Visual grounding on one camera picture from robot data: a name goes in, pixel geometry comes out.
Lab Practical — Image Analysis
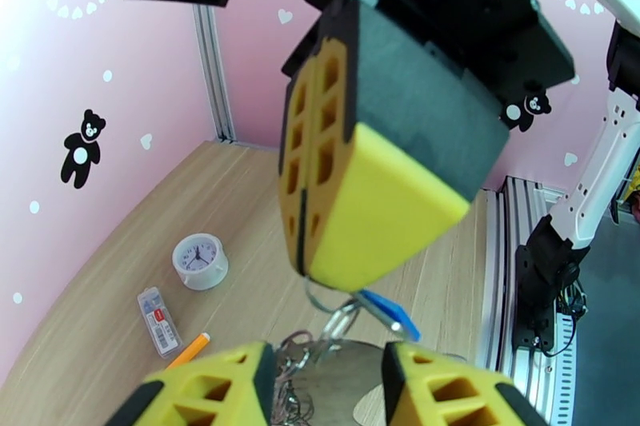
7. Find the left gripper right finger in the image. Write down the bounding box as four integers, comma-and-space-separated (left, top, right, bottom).
381, 340, 551, 426

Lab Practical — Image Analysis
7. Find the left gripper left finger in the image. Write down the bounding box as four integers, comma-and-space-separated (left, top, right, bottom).
102, 340, 277, 426

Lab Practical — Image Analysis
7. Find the blue key tag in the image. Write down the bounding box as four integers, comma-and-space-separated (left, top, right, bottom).
357, 289, 422, 342

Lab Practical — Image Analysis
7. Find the silver keyring with chain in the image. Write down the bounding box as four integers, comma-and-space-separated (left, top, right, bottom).
272, 277, 362, 426

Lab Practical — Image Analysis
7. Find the orange pen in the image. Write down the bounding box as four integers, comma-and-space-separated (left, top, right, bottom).
165, 332, 212, 371

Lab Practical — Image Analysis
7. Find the clear pencil lead case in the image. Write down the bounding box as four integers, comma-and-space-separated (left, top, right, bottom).
137, 286, 182, 359

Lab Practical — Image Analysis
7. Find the small white alarm clock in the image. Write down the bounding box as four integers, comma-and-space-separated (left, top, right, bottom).
171, 233, 230, 292

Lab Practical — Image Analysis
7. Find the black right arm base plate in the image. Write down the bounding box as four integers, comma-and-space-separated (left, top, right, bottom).
514, 309, 556, 353

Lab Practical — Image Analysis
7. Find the aluminium frame post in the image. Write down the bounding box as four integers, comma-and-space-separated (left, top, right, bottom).
192, 3, 237, 145

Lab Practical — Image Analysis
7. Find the aluminium mounting rail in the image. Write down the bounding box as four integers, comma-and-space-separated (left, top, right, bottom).
477, 174, 581, 426

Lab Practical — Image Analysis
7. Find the perforated metal cable tray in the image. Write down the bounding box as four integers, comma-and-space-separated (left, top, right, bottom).
542, 309, 583, 426

